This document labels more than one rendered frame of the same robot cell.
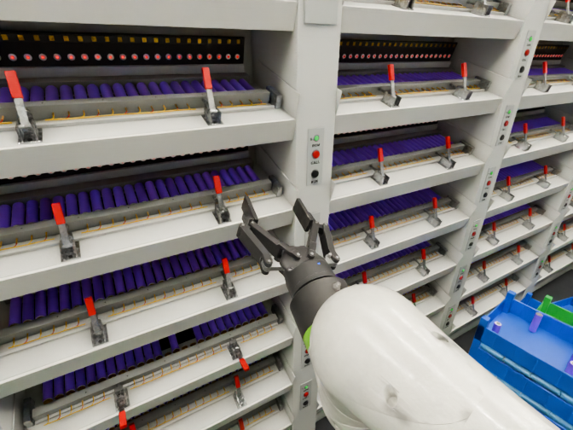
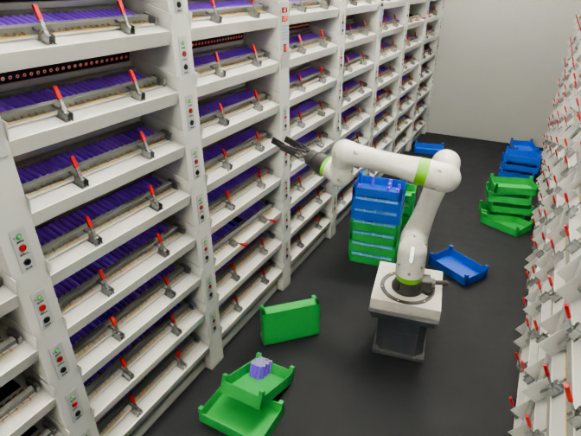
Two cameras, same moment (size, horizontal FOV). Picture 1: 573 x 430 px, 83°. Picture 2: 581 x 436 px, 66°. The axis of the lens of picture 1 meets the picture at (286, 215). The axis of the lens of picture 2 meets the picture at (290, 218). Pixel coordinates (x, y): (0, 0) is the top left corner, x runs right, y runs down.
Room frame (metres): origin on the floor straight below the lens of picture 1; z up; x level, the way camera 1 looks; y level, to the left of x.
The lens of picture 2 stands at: (-1.22, 1.10, 1.65)
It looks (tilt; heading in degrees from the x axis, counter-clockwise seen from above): 28 degrees down; 328
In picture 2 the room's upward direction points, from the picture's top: straight up
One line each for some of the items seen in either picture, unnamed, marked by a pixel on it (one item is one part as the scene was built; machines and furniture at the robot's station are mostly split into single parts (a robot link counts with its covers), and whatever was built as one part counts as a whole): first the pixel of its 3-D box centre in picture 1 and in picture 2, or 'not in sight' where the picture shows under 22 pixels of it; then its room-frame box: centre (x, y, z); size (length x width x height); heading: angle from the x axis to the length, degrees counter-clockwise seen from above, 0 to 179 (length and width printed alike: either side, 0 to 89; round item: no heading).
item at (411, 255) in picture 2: not in sight; (411, 259); (-0.03, -0.31, 0.49); 0.16 x 0.13 x 0.19; 130
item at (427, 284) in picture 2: not in sight; (419, 283); (-0.07, -0.35, 0.37); 0.26 x 0.15 x 0.06; 50
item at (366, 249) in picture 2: not in sight; (374, 241); (0.65, -0.73, 0.12); 0.30 x 0.20 x 0.08; 38
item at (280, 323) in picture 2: not in sight; (290, 319); (0.31, 0.15, 0.10); 0.30 x 0.08 x 0.20; 74
